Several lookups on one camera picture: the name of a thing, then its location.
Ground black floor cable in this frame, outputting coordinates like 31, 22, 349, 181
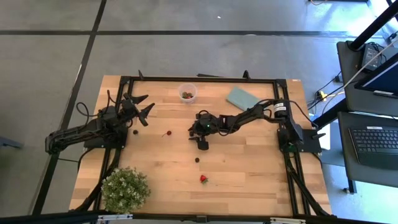
307, 71, 343, 110

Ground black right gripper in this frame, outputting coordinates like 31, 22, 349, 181
188, 113, 220, 151

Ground black power adapter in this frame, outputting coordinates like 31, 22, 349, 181
361, 42, 385, 71

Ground black aluminium crossbeam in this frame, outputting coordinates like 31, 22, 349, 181
0, 210, 398, 224

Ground teal folded cloth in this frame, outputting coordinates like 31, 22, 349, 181
226, 86, 262, 112

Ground silver bracket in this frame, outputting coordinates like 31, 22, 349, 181
269, 217, 307, 224
96, 213, 133, 223

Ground black desk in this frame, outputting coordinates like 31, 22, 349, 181
336, 40, 398, 118
337, 111, 398, 189

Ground clear plastic cup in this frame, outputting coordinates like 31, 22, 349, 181
178, 82, 198, 105

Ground black keyboard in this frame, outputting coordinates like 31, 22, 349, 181
348, 126, 398, 171

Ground white hanging cable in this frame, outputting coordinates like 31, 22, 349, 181
341, 39, 398, 90

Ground white paper sheet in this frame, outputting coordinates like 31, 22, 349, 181
317, 123, 332, 151

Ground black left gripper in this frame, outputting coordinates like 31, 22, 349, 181
120, 92, 155, 124

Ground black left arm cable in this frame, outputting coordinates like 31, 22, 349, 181
76, 101, 100, 119

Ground black desk base bar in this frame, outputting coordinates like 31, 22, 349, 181
313, 99, 348, 128

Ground potted green plant white flowers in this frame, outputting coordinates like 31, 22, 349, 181
99, 167, 152, 214

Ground black computer monitor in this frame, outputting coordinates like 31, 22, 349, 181
354, 52, 398, 99

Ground black vertical post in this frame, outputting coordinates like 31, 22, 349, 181
349, 0, 398, 52

